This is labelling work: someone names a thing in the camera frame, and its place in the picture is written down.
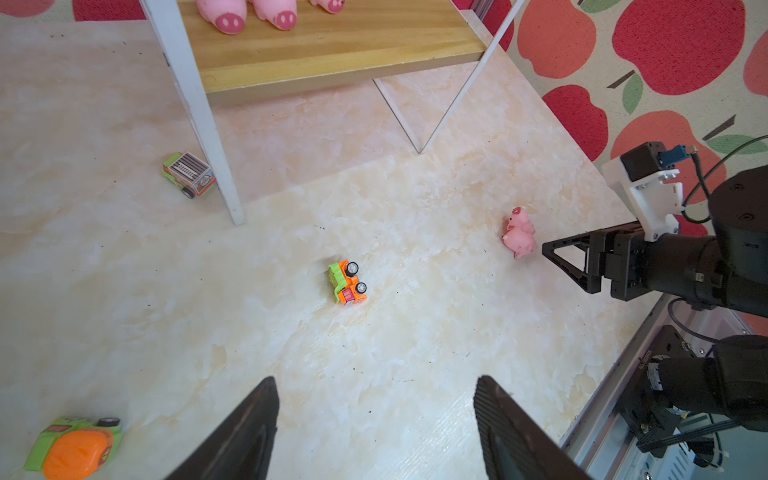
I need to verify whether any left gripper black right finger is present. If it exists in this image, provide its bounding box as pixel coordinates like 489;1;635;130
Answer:
473;375;589;480

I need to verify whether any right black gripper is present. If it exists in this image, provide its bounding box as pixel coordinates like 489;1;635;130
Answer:
541;166;767;317

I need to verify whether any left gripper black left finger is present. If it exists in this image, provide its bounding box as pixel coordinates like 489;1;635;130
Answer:
168;376;280;480

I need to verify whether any pink pig toy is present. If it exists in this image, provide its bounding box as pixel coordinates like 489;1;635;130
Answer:
250;0;297;31
501;228;537;259
196;0;247;35
506;207;536;235
309;0;345;14

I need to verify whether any wooden two-tier white-frame shelf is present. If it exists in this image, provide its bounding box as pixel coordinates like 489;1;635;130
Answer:
141;1;523;225

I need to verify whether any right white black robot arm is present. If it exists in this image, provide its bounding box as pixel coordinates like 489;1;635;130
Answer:
542;167;767;431

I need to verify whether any orange green toy car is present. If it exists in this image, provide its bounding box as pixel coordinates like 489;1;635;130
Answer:
23;417;123;480

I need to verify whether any multicolour toy car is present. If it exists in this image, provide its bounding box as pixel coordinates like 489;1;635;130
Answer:
328;260;367;305

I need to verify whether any grey olive toy car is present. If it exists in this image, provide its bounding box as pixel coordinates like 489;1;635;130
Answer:
163;151;216;199

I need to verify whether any front aluminium rail frame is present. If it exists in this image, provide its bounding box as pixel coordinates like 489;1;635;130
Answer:
561;295;767;479

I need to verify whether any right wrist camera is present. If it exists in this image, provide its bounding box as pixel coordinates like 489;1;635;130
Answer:
600;142;696;242

